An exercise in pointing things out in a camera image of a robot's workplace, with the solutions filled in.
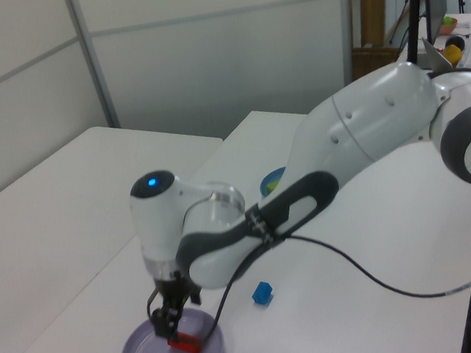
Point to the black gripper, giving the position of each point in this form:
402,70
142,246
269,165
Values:
173,291

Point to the red cylinder block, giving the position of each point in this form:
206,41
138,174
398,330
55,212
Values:
186,344

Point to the blue block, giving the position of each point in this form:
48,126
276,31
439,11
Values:
262,294

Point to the green rectangular block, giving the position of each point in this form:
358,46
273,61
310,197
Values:
272,187

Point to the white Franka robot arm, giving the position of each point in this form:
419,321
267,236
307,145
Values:
371,123

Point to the blue plate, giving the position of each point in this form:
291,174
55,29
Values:
268,177

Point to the brown wooden board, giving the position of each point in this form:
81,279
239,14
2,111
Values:
371,11

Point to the silver laptop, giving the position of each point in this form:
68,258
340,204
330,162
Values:
437,57

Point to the black monitor stand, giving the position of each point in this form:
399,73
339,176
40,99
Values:
414,24

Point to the yellow ball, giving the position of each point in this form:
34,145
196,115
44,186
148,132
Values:
454,55

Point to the dark blue ball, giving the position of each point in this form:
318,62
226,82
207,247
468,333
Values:
458,40

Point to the orange bowl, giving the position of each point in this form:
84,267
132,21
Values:
449,25

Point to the grey partition post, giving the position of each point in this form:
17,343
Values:
345,18

